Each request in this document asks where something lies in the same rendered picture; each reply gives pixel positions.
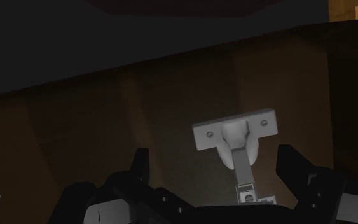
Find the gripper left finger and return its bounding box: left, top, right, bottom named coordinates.
left=46, top=147, right=198, bottom=224

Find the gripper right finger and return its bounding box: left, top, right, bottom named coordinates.
left=275, top=144, right=358, bottom=224

